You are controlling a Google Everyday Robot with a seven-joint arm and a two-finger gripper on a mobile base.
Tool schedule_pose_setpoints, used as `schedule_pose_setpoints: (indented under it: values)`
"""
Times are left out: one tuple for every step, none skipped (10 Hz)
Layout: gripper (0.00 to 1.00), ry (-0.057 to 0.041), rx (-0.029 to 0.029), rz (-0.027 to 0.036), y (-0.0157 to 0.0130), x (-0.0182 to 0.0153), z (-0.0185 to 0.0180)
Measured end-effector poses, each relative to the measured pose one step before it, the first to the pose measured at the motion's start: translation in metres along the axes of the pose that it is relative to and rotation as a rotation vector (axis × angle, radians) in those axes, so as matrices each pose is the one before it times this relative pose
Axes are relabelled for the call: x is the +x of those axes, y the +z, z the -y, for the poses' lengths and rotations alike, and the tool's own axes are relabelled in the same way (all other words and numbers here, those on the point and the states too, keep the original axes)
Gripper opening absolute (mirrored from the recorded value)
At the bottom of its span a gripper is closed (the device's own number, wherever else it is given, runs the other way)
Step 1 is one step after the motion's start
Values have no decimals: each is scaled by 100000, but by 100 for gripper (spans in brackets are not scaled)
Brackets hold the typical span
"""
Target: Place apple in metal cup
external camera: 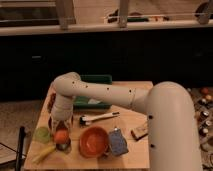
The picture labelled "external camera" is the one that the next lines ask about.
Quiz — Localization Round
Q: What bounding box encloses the green tray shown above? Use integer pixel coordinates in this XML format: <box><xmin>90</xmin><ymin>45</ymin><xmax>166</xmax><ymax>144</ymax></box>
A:
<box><xmin>74</xmin><ymin>75</ymin><xmax>112</xmax><ymax>109</ymax></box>

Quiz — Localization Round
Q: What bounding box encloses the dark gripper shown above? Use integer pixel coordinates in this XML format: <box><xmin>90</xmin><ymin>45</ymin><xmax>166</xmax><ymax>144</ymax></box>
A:
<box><xmin>48</xmin><ymin>116</ymin><xmax>73</xmax><ymax>134</ymax></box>

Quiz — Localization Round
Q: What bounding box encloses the orange bowl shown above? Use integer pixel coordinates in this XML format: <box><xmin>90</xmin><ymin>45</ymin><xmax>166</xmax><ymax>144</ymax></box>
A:
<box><xmin>79</xmin><ymin>126</ymin><xmax>109</xmax><ymax>158</ymax></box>

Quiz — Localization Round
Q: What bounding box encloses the blue-grey sponge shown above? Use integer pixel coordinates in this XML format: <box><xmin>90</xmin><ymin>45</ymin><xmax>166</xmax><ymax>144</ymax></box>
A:
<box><xmin>109</xmin><ymin>128</ymin><xmax>129</xmax><ymax>156</ymax></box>

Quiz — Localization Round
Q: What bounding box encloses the green plastic cup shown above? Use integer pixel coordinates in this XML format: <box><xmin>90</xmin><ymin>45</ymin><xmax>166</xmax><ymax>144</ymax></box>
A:
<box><xmin>34</xmin><ymin>127</ymin><xmax>51</xmax><ymax>143</ymax></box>

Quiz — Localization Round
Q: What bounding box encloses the brown wooden block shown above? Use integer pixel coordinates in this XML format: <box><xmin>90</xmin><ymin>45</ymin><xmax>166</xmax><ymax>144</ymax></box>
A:
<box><xmin>131</xmin><ymin>124</ymin><xmax>148</xmax><ymax>141</ymax></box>

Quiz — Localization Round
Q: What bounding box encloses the black pole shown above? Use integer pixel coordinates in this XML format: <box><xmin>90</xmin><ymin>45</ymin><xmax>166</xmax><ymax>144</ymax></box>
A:
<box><xmin>15</xmin><ymin>126</ymin><xmax>26</xmax><ymax>171</ymax></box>

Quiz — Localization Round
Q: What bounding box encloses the orange-red apple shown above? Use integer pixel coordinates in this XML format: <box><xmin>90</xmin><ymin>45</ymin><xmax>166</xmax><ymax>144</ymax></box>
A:
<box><xmin>54</xmin><ymin>130</ymin><xmax>69</xmax><ymax>144</ymax></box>

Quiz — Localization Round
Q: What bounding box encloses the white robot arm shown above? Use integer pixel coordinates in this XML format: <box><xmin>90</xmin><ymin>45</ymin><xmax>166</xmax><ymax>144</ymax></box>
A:
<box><xmin>51</xmin><ymin>72</ymin><xmax>203</xmax><ymax>171</ymax></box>

